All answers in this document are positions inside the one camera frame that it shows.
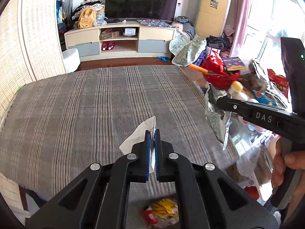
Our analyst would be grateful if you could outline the yellow paper bag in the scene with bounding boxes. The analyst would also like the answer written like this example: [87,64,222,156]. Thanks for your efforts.
[150,198,178,219]

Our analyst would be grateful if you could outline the red cylindrical container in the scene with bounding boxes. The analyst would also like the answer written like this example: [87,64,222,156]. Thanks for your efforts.
[140,209,158,227]

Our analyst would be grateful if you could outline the silver foil wrapper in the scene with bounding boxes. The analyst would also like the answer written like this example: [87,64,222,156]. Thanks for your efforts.
[204,82,231,150]

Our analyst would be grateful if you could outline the white paper scrap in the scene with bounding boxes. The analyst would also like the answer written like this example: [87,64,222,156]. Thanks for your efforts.
[119,116,156,174]

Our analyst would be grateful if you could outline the person's right hand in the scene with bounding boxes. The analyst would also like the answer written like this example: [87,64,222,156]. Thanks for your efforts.
[271,137,305,189]

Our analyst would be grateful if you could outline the blue snack packet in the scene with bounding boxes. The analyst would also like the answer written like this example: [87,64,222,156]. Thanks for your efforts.
[252,90,277,106]

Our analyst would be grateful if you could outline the red snack bag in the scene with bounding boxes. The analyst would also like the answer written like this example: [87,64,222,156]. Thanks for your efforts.
[267,69,289,98]

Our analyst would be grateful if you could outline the yellow cap white bottle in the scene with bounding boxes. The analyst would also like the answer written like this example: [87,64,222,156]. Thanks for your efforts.
[228,81,243,100]

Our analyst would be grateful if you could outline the dark blue book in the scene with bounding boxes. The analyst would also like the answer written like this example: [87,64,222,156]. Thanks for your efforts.
[222,57,247,71]

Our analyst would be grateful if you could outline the red plastic basket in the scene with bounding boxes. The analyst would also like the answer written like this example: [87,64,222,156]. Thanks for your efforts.
[201,51,240,90]

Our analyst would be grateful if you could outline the grey plaid tablecloth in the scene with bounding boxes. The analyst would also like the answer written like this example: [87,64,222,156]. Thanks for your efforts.
[1,65,238,199]

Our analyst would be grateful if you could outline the floral green cloth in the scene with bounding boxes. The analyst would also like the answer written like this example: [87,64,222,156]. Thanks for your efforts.
[169,34,207,67]

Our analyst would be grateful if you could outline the pink curtain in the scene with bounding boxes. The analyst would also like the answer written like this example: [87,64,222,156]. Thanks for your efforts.
[230,0,251,57]

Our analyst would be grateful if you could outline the cardboard box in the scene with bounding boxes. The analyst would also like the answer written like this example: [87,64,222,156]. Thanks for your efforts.
[195,0,231,38]

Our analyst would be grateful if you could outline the white round stool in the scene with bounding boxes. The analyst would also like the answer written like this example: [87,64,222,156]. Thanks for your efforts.
[62,48,81,73]

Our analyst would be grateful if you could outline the red slippers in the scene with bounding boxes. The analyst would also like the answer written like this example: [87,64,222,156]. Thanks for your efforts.
[101,41,115,51]

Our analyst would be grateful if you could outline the beige grey TV cabinet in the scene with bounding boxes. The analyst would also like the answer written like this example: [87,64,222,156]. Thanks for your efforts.
[65,21,176,61]

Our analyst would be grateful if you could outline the woven folding screen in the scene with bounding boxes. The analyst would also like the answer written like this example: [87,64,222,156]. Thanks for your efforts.
[1,0,66,119]

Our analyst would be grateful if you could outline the yellow plush backpack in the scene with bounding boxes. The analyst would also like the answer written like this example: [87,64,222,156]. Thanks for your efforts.
[78,7,96,29]

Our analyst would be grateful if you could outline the black television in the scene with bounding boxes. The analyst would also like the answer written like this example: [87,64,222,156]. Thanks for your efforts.
[105,0,177,21]

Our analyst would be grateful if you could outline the black coat rack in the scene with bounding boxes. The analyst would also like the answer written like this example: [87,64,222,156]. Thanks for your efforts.
[56,0,72,33]

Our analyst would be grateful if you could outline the orange handle tool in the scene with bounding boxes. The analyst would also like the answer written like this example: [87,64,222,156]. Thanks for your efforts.
[188,64,209,74]

